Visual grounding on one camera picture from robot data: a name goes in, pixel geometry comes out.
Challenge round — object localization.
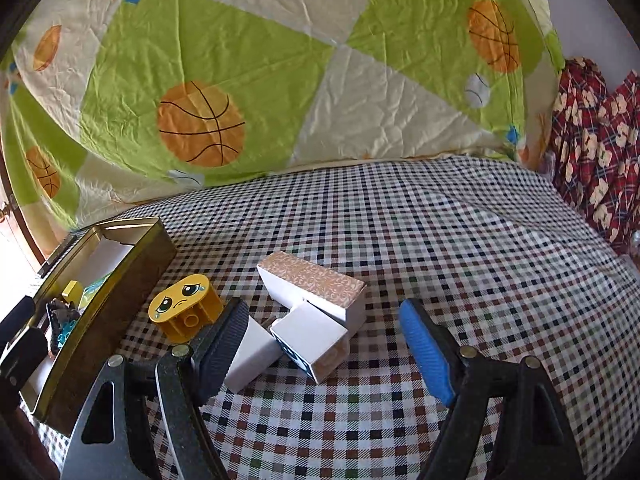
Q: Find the yellow crying face block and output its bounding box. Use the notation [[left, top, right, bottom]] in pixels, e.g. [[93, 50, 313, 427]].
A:
[[148, 274, 224, 344]]

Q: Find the yellow cube block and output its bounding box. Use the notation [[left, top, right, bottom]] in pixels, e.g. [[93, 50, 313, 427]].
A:
[[61, 281, 84, 308]]

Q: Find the green card pack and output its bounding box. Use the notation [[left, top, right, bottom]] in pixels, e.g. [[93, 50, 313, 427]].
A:
[[78, 273, 111, 309]]

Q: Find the basketball pattern bed sheet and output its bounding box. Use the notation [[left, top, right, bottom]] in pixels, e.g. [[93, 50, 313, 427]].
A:
[[1, 0, 564, 254]]

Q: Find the white charger cube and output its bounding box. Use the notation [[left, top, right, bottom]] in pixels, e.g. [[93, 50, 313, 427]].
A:
[[224, 316, 282, 393]]

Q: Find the gold metal tin box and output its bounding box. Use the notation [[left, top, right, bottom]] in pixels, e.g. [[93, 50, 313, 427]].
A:
[[21, 217, 177, 437]]

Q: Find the red patterned cloth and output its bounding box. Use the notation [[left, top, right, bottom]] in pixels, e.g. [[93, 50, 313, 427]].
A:
[[549, 58, 639, 254]]

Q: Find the white box cork top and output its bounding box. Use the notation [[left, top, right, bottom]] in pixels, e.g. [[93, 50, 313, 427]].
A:
[[257, 252, 367, 337]]

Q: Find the checkered tablecloth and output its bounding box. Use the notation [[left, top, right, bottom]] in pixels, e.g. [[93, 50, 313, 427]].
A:
[[130, 157, 639, 479]]

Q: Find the white box star pattern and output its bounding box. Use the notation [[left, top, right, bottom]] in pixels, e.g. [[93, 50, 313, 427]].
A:
[[269, 304, 350, 385]]

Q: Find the black phone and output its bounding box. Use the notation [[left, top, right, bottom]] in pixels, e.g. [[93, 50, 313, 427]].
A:
[[37, 232, 82, 278]]

